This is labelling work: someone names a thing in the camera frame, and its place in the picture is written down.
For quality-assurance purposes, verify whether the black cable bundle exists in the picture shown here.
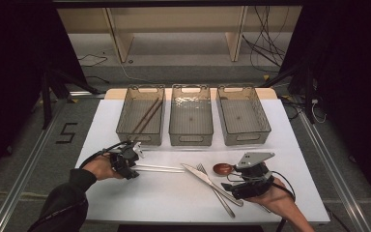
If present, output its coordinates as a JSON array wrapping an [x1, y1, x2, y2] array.
[[241, 5, 288, 74]]

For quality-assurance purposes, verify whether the transparent grey plastic bin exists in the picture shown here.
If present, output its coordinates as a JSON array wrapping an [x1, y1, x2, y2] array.
[[215, 84, 272, 147], [115, 84, 167, 147], [168, 83, 214, 147]]

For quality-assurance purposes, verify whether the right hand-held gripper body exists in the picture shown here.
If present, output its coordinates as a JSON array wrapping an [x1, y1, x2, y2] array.
[[230, 151, 276, 200]]

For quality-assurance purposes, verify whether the short aluminium floor rail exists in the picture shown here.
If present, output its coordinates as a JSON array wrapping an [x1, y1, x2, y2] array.
[[69, 91, 106, 100]]

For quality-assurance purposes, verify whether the right hand-held gripper cable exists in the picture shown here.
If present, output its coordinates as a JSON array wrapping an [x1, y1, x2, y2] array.
[[226, 170, 297, 232]]

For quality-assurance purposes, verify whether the person's right hand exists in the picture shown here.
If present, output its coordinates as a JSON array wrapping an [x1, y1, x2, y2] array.
[[245, 178, 300, 220]]

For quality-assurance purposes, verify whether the person's left hand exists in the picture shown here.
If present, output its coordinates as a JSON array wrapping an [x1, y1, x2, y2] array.
[[81, 154, 126, 181]]

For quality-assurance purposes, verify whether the brown wooden spoon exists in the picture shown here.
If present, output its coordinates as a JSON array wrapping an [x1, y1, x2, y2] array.
[[213, 162, 240, 177]]

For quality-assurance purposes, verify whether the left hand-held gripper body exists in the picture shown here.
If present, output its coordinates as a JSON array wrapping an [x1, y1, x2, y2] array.
[[109, 140, 147, 173]]

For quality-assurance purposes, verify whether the black tripod stand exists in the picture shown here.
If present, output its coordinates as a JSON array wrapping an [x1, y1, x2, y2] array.
[[39, 64, 101, 131], [259, 61, 317, 125]]

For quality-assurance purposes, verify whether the silver metal chopstick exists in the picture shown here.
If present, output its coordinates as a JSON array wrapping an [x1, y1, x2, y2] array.
[[131, 163, 186, 171], [131, 167, 186, 174]]

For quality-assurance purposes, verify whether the black curtain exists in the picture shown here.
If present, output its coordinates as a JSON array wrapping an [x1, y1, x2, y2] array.
[[0, 0, 90, 187], [279, 0, 371, 214]]

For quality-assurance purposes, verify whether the thin black floor cable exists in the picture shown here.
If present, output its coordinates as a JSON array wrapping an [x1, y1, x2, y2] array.
[[79, 52, 110, 85]]

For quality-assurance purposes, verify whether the black metal crossbar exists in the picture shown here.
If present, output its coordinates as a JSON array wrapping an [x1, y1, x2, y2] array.
[[52, 0, 305, 9]]

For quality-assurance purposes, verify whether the light wooden desk frame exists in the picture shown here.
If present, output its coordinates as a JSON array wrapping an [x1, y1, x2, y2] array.
[[57, 5, 303, 64]]

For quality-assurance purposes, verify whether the white floor cable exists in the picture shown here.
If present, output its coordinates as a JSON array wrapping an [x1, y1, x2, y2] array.
[[102, 50, 151, 83]]

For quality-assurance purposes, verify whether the long aluminium floor rail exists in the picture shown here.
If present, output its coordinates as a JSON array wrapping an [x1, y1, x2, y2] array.
[[297, 110, 371, 232], [0, 107, 63, 232]]

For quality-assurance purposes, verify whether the short white cable loop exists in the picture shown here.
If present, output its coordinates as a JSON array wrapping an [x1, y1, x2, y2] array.
[[310, 98, 328, 125]]

